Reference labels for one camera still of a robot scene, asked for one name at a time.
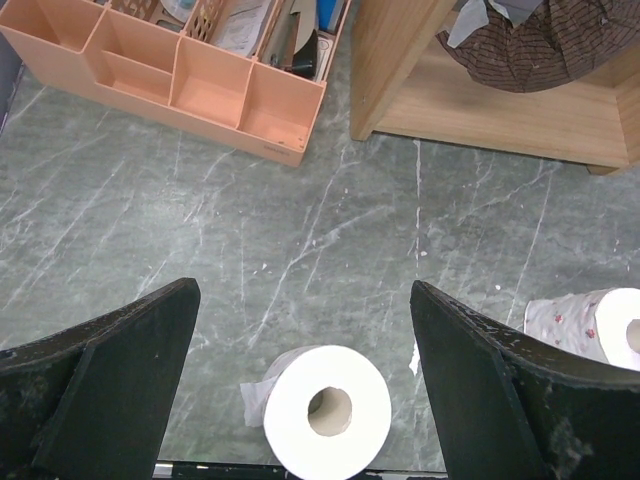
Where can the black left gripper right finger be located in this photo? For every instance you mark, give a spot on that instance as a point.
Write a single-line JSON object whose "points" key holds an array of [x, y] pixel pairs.
{"points": [[508, 406]]}

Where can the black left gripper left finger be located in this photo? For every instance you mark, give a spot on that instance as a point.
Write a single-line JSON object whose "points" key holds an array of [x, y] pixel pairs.
{"points": [[93, 401]]}

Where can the white paper roll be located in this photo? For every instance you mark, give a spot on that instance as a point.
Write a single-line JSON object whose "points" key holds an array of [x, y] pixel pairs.
{"points": [[601, 325], [321, 404]]}

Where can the brown green paper roll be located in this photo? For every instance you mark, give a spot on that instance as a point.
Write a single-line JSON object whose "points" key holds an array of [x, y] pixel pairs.
{"points": [[559, 42]]}

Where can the wooden shelf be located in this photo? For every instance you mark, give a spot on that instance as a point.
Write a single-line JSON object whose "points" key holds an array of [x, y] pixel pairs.
{"points": [[403, 82]]}

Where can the orange file organizer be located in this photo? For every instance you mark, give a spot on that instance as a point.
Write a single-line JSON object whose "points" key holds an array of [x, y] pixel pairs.
{"points": [[133, 56]]}

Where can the items in organizer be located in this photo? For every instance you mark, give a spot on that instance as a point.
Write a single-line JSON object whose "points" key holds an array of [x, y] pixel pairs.
{"points": [[297, 37]]}

